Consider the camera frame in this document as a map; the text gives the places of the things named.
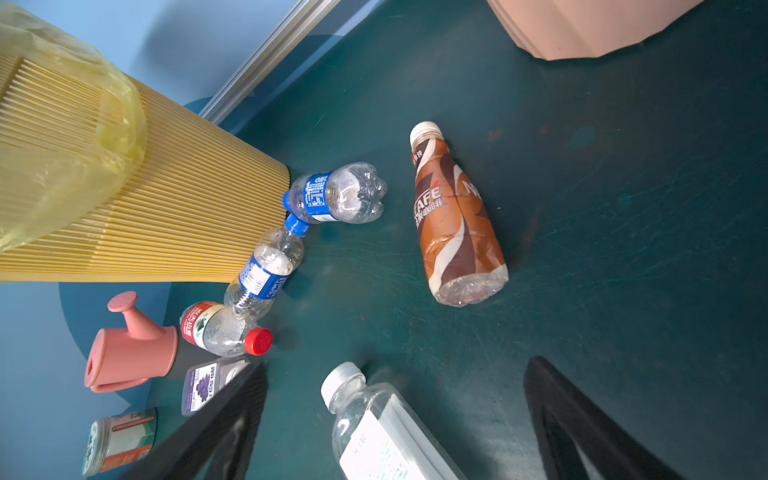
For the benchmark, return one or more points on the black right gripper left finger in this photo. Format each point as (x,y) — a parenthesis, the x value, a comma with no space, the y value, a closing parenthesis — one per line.
(219,438)

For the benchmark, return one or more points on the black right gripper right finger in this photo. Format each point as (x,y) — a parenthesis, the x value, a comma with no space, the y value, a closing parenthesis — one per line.
(568,424)

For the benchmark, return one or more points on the clear white-cap bottle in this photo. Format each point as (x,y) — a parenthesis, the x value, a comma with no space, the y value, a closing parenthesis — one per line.
(376,435)

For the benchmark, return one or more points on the yellow slatted waste bin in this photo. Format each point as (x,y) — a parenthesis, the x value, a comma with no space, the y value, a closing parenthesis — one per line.
(192,212)

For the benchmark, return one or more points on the yellow plastic bin liner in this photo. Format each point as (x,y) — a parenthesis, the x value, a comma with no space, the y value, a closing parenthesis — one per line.
(73,128)

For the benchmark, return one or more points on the purple grape label bottle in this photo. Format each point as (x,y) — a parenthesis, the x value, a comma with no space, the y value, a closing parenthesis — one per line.
(204,381)

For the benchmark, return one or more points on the round jar floral lid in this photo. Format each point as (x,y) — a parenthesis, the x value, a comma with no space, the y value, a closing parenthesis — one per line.
(118,441)

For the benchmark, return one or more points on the red-label red-cap water bottle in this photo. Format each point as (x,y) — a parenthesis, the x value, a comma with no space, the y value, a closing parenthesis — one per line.
(215,328)

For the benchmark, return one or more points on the pink watering can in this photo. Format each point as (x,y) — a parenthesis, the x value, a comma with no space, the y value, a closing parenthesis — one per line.
(124,358)

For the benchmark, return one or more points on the brown coffee bottle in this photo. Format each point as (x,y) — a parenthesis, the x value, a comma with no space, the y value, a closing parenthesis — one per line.
(463,260)

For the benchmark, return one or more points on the clear blue-label water bottle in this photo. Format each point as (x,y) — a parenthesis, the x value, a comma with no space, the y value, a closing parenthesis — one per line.
(351,194)

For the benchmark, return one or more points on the pink ribbed flower pot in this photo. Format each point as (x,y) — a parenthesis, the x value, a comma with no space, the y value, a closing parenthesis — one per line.
(570,29)

